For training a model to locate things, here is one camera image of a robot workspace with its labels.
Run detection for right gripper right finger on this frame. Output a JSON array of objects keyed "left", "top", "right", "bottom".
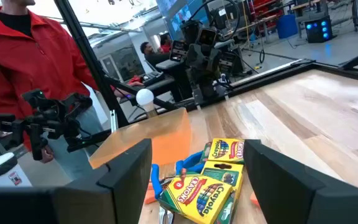
[{"left": 243, "top": 139, "right": 358, "bottom": 224}]

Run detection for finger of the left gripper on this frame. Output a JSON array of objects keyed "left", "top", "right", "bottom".
[
  {"left": 193, "top": 83, "right": 205, "bottom": 110},
  {"left": 216, "top": 74, "right": 231, "bottom": 102}
]

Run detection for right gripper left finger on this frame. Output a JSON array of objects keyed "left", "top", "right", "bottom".
[{"left": 0, "top": 138, "right": 154, "bottom": 224}]

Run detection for yellow Crayola crayon box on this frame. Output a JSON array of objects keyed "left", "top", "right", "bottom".
[
  {"left": 201, "top": 161, "right": 244, "bottom": 195},
  {"left": 202, "top": 138, "right": 246, "bottom": 165},
  {"left": 162, "top": 174, "right": 233, "bottom": 224}
]

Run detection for blue handled scissors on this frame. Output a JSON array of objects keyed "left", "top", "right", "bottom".
[{"left": 150, "top": 151, "right": 205, "bottom": 224}]

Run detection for person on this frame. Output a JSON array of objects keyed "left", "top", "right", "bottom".
[
  {"left": 158, "top": 32, "right": 173, "bottom": 54},
  {"left": 0, "top": 0, "right": 117, "bottom": 181},
  {"left": 139, "top": 41, "right": 170, "bottom": 68}
]

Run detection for orange translucent plastic bin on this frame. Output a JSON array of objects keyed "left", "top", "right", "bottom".
[{"left": 88, "top": 107, "right": 193, "bottom": 170}]

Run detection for person's hand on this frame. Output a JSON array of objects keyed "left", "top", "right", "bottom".
[{"left": 39, "top": 144, "right": 55, "bottom": 164}]

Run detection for blue plastic barrel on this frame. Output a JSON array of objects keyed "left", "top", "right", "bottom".
[{"left": 275, "top": 14, "right": 298, "bottom": 40}]

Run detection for black computer blue fan lights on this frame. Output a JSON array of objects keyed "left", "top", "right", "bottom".
[{"left": 304, "top": 15, "right": 334, "bottom": 44}]

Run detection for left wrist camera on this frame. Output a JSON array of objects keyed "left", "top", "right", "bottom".
[{"left": 196, "top": 27, "right": 219, "bottom": 48}]

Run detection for black aluminium rig frame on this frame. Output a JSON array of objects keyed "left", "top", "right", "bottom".
[{"left": 53, "top": 0, "right": 358, "bottom": 130}]

